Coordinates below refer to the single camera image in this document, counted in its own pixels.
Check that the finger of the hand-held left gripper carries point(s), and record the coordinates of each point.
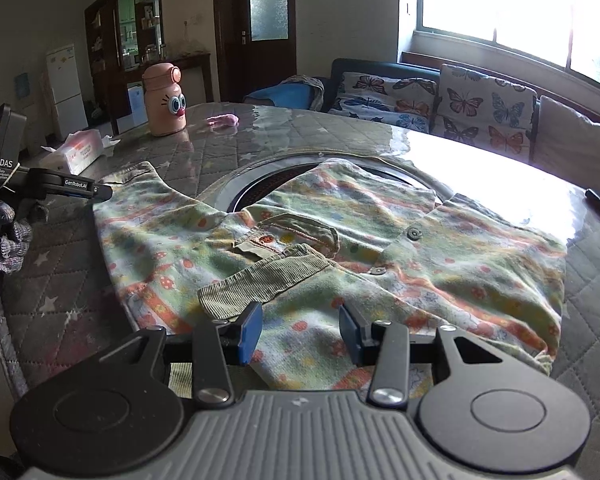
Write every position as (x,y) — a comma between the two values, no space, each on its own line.
(75,186)

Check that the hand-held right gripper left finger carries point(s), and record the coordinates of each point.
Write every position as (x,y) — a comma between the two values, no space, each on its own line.
(249,334)

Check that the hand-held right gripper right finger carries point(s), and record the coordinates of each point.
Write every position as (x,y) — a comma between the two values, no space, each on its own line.
(349,334)

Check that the printed children's shirt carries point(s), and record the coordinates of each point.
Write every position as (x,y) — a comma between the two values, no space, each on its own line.
(180,240)

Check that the person's left hand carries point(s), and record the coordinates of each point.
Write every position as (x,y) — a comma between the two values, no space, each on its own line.
(14,245)

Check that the tissue pack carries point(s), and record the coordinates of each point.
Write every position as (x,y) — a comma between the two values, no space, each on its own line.
(80,150)

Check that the white refrigerator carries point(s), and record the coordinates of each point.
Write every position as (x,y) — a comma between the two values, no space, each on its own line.
(65,90)

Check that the pink cartoon face bottle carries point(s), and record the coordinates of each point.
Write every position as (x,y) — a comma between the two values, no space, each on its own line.
(164,102)

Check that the dark wooden display cabinet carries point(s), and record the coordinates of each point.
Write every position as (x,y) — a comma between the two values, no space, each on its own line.
(107,50)

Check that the small pink object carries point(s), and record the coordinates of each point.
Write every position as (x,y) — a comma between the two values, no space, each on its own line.
(222,121)

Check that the dark wooden side table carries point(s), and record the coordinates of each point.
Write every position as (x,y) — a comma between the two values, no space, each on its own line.
(195,67)

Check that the dark wooden door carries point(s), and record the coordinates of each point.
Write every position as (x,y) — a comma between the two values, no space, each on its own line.
(230,35)

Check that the blue cloth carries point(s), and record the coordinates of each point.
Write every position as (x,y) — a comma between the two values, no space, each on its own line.
(280,96)

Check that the butterfly print cushion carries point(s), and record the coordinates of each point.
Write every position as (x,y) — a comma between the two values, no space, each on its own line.
(485,110)
(380,100)

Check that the dark blue sofa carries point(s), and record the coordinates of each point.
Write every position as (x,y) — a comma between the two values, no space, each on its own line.
(380,67)

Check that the plain white cushion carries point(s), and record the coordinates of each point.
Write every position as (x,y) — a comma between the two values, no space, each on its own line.
(575,140)

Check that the window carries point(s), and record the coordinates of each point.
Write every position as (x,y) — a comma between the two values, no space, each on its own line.
(505,5)

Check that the blue wall box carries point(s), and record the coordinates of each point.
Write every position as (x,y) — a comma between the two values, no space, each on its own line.
(22,84)

